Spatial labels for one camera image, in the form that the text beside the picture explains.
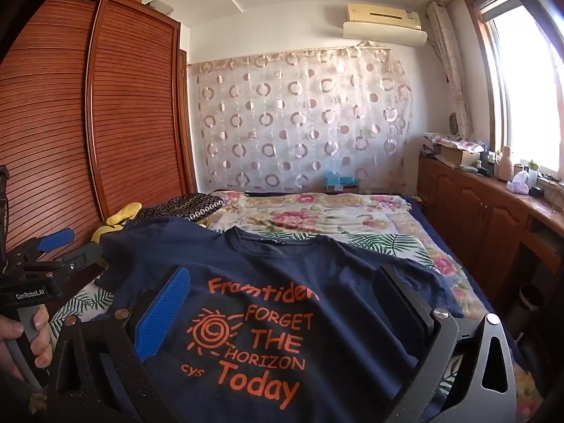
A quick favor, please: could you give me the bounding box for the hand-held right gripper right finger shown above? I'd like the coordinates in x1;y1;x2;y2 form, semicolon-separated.
372;265;516;423

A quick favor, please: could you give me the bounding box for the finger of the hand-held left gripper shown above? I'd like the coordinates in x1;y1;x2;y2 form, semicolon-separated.
48;243;104;274
22;228;75;258

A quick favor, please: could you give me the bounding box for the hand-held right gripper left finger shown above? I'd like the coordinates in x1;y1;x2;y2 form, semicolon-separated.
46;266;192;423

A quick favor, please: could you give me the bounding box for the navy blue printed t-shirt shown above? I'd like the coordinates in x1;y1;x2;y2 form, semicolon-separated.
94;217;468;423

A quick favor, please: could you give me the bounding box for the person's left hand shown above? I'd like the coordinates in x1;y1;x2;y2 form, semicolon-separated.
0;306;53;380

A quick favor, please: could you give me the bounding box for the yellow cloth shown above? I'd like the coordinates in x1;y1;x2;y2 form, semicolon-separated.
92;202;144;269

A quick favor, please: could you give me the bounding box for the palm leaf print sheet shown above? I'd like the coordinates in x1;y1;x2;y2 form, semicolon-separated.
46;228;437;340

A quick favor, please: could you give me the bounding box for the navy blue bed sheet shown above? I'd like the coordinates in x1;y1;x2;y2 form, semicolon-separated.
403;194;490;322

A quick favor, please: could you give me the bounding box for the dark circle patterned cloth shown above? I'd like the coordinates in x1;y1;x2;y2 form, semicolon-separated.
128;193;225;230

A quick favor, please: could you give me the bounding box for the black trash bin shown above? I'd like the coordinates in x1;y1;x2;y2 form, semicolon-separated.
507;284;547;344

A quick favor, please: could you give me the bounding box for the wooden cabinet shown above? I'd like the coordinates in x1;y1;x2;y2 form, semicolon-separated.
416;154;564;362

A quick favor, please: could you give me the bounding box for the floral bedspread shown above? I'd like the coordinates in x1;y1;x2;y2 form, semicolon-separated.
207;190;545;419

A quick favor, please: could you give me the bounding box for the teal box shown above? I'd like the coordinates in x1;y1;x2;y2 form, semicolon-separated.
324;171;358;194

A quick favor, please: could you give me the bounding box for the cardboard box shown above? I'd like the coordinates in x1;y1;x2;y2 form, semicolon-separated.
441;143;481;168

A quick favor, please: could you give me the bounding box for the wooden slatted wardrobe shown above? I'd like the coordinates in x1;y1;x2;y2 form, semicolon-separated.
0;0;199;274

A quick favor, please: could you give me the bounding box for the pink thermos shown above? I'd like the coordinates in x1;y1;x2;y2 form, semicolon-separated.
496;145;514;181

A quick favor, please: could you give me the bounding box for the pink floral fabric pile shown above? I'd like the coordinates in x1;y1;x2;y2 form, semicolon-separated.
423;132;488;153

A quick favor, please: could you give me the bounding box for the circle patterned sheer curtain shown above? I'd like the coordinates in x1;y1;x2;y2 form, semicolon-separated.
187;42;415;195

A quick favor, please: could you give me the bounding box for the window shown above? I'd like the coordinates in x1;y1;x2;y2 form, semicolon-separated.
467;0;564;177

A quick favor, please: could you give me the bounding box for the white air conditioner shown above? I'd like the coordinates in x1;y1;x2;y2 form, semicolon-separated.
343;2;428;47

